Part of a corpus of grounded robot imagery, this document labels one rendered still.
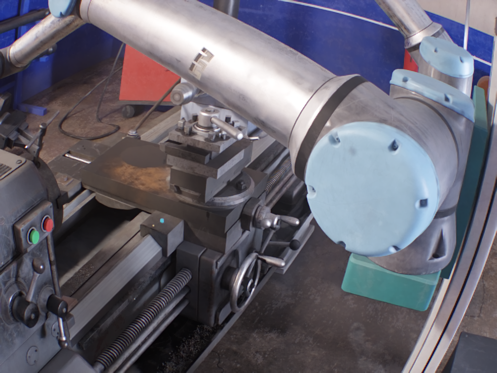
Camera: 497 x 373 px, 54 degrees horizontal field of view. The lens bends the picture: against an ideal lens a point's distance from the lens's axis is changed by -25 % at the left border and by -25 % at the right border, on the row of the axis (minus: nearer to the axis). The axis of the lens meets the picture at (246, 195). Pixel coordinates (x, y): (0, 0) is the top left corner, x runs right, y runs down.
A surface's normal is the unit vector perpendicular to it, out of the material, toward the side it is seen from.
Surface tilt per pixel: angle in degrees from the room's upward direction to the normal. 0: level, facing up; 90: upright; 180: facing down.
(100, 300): 36
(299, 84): 48
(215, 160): 0
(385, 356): 0
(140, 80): 90
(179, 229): 90
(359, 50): 90
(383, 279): 90
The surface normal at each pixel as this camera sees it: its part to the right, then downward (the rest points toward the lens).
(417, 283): -0.42, 0.40
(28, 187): 0.72, -0.43
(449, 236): 0.62, 0.11
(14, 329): 0.91, 0.27
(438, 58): -0.63, 0.24
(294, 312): 0.11, -0.87
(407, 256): -0.23, 0.11
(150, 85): -0.05, 0.47
